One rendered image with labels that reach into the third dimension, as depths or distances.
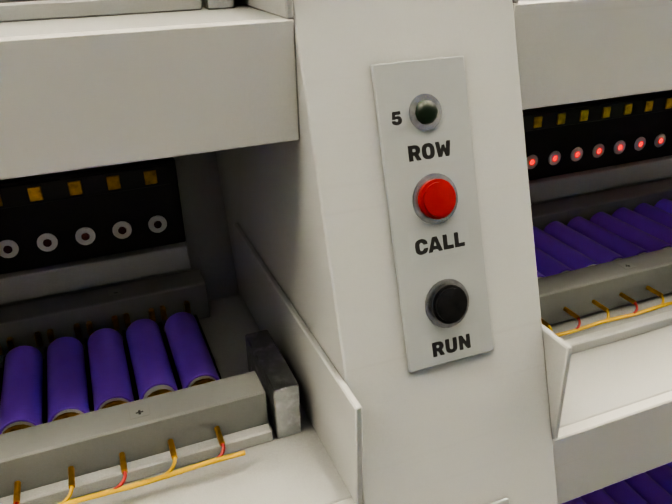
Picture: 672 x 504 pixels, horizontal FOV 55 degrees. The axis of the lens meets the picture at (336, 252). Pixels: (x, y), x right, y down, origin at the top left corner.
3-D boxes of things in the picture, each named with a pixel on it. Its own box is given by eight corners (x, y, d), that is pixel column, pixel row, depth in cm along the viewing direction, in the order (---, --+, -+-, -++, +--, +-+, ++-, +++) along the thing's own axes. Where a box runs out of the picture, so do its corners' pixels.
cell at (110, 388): (94, 324, 35) (103, 394, 29) (127, 331, 36) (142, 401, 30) (82, 352, 35) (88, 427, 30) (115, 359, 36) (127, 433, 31)
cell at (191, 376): (198, 335, 38) (224, 402, 32) (166, 342, 37) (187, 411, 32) (194, 308, 37) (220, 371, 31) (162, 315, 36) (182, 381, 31)
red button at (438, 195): (459, 215, 26) (455, 175, 26) (424, 222, 25) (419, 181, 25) (446, 214, 27) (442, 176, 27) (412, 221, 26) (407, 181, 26)
